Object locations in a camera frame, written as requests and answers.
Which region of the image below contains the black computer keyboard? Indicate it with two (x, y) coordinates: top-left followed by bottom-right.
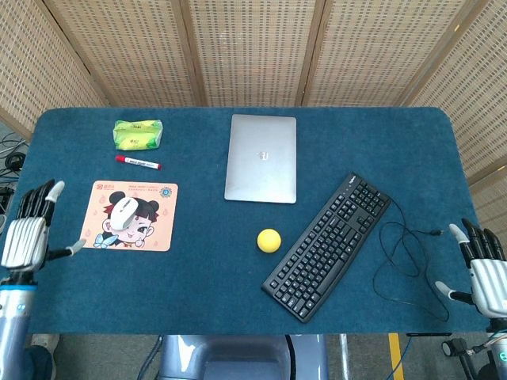
(261, 171), (392, 325)

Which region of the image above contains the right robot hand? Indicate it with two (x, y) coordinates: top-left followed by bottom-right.
(435, 218), (507, 318)

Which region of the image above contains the red capped whiteboard marker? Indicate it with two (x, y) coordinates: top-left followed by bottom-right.
(114, 154), (162, 171)

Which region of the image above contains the grey closed laptop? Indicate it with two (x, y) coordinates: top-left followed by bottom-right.
(223, 113), (298, 205)

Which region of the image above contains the green tissue pack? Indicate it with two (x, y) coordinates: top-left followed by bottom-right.
(112, 119), (164, 152)

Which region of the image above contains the cartoon girl mouse pad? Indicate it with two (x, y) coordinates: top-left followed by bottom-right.
(80, 180), (179, 253)

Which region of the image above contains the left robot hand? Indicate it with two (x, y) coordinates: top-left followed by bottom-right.
(1, 179), (87, 273)

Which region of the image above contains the black keyboard cable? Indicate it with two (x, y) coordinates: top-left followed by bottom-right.
(372, 197), (452, 322)

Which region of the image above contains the black floor cable bundle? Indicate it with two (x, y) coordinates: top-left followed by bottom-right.
(0, 130), (29, 207)

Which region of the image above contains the woven folding screen panel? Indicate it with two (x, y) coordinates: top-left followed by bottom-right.
(0, 0), (110, 138)
(407, 0), (507, 238)
(41, 0), (205, 108)
(181, 0), (328, 108)
(303, 0), (478, 108)

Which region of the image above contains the white computer mouse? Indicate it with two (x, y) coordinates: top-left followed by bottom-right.
(109, 196), (139, 231)

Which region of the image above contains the blue floor cable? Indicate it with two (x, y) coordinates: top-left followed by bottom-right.
(394, 335), (414, 380)

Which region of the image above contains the blue grey robot torso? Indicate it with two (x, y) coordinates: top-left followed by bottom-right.
(157, 334), (330, 380)

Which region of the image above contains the yellow foam ball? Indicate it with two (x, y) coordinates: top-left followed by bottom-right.
(256, 228), (283, 253)

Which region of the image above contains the blue table cloth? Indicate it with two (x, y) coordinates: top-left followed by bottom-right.
(0, 106), (495, 336)

